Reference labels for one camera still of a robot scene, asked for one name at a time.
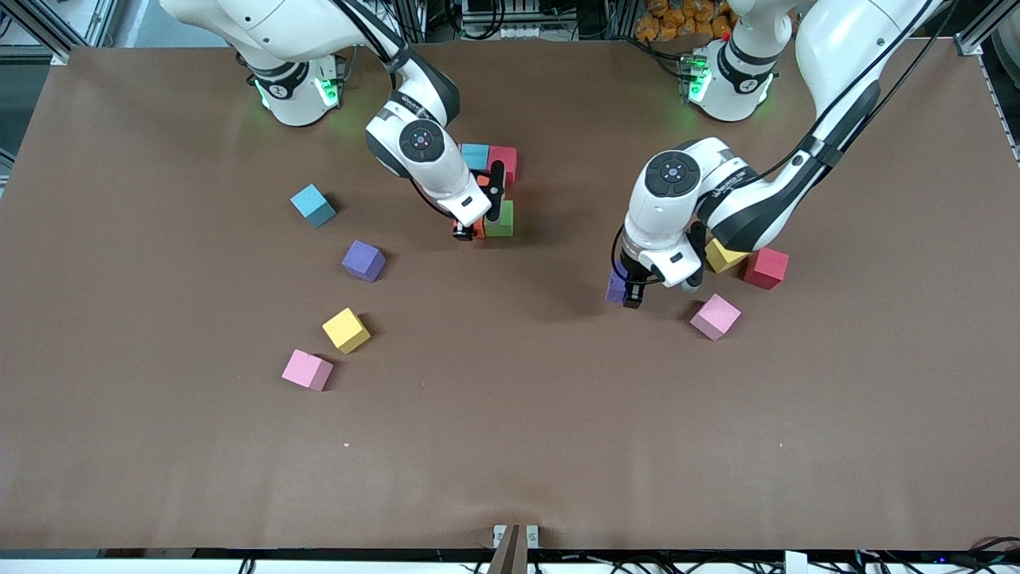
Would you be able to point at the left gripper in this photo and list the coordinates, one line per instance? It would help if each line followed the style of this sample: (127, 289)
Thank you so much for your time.
(634, 288)

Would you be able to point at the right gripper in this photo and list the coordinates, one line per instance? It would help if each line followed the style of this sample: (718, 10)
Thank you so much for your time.
(463, 230)

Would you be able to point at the purple foam cube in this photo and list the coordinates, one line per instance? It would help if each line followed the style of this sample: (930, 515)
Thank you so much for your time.
(363, 260)
(614, 287)

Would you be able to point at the green foam cube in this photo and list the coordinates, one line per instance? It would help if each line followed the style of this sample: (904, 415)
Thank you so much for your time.
(502, 222)

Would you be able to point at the cyan foam cube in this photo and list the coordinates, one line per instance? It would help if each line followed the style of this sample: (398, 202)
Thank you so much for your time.
(478, 155)
(312, 205)

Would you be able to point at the pink foam cube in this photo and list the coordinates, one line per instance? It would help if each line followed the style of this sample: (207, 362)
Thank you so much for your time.
(307, 370)
(715, 316)

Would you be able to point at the red foam cube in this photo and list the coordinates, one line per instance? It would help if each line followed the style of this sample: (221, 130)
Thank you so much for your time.
(766, 267)
(511, 163)

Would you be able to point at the yellow foam cube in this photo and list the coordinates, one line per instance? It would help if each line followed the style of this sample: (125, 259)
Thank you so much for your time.
(723, 257)
(346, 330)

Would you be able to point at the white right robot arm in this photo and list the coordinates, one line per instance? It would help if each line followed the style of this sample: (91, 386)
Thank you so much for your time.
(279, 24)

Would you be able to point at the white socket strip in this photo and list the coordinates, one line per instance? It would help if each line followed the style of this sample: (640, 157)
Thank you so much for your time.
(510, 32)

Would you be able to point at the bag of orange snacks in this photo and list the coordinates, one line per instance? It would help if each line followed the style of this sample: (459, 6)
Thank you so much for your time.
(677, 20)

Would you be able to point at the small metal bracket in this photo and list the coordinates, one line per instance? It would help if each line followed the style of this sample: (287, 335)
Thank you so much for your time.
(516, 550)

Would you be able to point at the aluminium frame rail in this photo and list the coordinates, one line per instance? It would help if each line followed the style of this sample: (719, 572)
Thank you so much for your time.
(988, 24)
(32, 49)

